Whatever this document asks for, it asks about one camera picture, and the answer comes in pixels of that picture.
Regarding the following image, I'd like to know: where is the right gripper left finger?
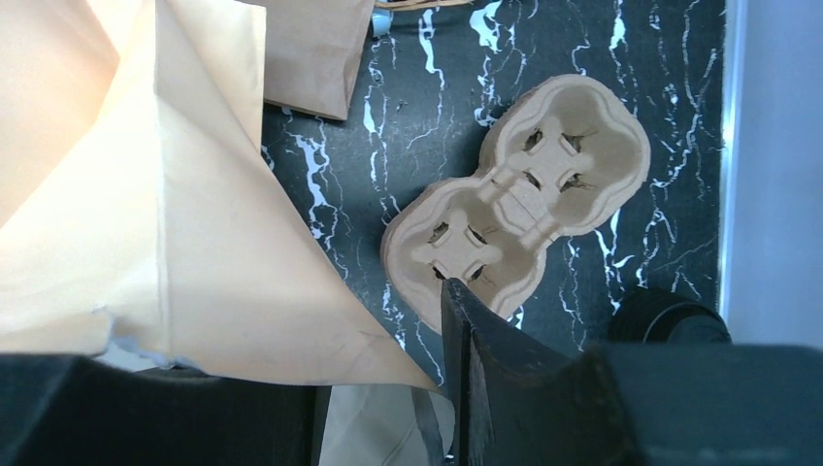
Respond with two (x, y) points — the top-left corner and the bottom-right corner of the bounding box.
(1, 355), (330, 465)

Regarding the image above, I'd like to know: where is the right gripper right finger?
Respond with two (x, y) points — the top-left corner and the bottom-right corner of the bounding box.
(441, 279), (822, 465)

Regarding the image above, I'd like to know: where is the tan paper bag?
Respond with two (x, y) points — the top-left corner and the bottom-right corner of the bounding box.
(1, 1), (453, 465)

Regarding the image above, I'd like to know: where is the cardboard two-cup carrier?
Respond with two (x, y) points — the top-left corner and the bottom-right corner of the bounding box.
(380, 74), (651, 331)

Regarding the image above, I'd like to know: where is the black round lid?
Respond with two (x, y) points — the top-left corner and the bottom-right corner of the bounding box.
(607, 287), (732, 344)

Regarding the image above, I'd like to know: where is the brown kraft paper bag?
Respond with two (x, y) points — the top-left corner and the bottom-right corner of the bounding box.
(238, 0), (477, 122)

